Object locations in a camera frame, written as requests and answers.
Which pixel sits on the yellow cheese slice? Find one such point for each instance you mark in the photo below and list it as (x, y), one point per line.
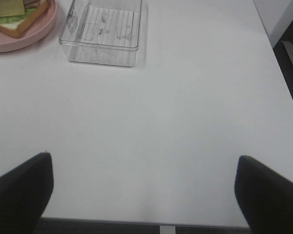
(11, 8)

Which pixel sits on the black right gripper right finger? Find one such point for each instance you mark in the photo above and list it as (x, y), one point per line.
(264, 197)

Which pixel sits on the bread slice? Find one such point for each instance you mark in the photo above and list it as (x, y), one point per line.
(16, 29)

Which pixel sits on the pink round plate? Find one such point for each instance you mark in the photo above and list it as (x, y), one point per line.
(41, 27)

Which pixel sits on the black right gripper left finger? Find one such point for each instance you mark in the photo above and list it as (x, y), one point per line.
(24, 194)

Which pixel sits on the green lettuce leaf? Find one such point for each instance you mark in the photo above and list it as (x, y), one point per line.
(13, 19)

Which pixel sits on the clear plastic ingredients box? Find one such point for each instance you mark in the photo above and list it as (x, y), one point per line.
(102, 32)

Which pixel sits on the curved bacon strip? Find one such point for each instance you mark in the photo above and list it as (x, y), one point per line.
(31, 3)

